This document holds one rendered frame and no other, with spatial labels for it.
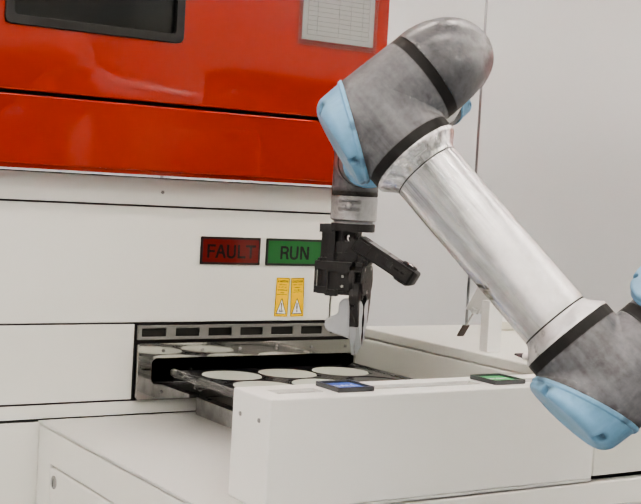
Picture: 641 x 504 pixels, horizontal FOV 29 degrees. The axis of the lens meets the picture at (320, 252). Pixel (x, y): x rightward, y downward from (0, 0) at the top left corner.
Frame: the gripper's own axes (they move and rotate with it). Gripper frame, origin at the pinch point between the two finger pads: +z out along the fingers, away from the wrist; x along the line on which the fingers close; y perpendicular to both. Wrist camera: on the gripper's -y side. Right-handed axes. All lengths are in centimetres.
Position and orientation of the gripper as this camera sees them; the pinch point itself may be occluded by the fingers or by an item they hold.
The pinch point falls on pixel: (358, 347)
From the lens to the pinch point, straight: 203.8
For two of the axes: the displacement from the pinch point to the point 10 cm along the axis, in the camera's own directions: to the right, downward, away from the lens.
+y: -9.6, -0.7, 2.6
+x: -2.7, 0.4, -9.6
